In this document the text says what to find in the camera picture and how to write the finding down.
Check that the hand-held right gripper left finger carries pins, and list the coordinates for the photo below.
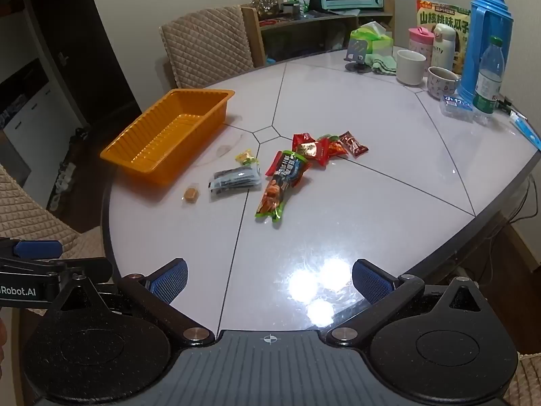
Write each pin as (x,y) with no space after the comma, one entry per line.
(169,282)

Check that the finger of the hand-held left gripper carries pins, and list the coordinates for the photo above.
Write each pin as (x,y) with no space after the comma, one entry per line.
(38,248)
(91,268)

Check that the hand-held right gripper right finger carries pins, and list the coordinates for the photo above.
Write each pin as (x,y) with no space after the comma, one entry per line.
(372,282)

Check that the small brown candy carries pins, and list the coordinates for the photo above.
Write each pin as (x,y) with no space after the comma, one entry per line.
(191,194)

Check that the grey black snack packet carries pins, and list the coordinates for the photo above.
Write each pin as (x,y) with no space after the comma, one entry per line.
(234,179)

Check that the orange plastic tray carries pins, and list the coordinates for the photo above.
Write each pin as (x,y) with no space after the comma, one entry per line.
(139,152)

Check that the long green snack packet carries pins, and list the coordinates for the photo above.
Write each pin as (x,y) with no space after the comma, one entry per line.
(274,196)

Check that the small red candy packet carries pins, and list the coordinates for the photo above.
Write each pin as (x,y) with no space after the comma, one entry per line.
(302,138)
(313,151)
(337,149)

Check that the dark red candy packet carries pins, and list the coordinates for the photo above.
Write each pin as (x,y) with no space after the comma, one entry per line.
(354,143)

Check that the yellow candy packet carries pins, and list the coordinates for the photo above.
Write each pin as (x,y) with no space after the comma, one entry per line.
(246,158)

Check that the large red candy packet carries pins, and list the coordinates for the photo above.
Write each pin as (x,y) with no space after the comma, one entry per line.
(274,163)

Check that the row of shoes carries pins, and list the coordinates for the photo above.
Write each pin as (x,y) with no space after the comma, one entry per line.
(63,173)

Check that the white cabinet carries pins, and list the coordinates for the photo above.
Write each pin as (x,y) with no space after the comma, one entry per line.
(25,105)

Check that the clear blue tissue pack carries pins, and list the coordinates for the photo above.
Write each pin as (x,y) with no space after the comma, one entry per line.
(455,108)

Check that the patterned white mug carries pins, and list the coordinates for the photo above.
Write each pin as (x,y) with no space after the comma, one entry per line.
(441,84)

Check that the white cup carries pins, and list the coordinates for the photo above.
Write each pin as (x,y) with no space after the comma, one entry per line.
(410,70)

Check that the blue toothpaste tube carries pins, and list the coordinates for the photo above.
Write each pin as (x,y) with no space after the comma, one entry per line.
(526,131)

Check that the green cloth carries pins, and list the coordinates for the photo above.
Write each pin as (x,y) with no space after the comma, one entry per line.
(382,64)

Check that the dark wooden door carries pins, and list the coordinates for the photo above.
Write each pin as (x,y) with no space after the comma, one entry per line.
(84,29)

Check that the clear water bottle green label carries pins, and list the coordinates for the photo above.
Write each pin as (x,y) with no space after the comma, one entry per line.
(488,80)

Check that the grey phone stand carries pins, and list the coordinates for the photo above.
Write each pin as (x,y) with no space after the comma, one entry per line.
(356,48)

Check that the quilted beige chair back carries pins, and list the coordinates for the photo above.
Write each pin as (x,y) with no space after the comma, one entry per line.
(203,46)

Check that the pink lidded cup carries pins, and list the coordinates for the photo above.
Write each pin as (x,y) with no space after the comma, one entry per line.
(420,44)

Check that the green tissue box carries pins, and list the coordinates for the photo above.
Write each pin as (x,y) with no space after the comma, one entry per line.
(376,38)

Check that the white thermos bottle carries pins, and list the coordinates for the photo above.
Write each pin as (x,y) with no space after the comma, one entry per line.
(444,48)

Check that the wooden shelf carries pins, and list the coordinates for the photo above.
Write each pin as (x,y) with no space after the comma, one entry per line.
(253,38)

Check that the blue thermos jug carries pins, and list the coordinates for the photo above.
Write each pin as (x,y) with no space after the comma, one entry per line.
(477,42)

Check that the green yellow seed bag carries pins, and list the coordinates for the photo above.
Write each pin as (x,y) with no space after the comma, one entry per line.
(439,17)

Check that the small dark jar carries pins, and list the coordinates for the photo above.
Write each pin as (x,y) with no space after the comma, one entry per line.
(291,10)

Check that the clear jar orange lid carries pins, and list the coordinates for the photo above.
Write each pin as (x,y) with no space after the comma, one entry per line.
(267,4)

